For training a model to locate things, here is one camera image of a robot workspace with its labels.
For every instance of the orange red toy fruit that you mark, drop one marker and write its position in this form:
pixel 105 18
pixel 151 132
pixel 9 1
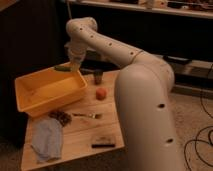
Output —
pixel 101 93

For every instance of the metal vertical pole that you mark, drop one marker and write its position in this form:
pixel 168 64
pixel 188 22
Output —
pixel 69 9

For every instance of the upper shelf with items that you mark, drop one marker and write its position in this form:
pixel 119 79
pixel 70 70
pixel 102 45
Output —
pixel 152 6

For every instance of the wooden table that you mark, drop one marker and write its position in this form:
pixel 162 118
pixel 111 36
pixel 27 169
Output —
pixel 78 135

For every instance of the black brush block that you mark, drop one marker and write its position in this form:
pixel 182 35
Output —
pixel 103 142

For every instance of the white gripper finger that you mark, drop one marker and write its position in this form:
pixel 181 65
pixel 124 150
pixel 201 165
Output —
pixel 74 67

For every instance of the grey metal shelf beam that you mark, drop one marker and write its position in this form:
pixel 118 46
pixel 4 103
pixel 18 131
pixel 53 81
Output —
pixel 190 68

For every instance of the yellow plastic bin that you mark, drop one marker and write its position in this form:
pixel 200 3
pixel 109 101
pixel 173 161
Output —
pixel 45 90

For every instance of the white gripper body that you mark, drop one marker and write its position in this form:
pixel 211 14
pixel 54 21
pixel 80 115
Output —
pixel 76 55

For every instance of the dark paper cup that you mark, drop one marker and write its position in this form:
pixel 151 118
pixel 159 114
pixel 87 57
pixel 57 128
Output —
pixel 98 75

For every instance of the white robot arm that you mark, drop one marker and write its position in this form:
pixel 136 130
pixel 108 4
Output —
pixel 141 94

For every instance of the metal fork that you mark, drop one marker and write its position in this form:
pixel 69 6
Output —
pixel 94 116

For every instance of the blue cloth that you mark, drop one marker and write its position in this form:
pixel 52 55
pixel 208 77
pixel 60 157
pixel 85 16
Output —
pixel 47 140

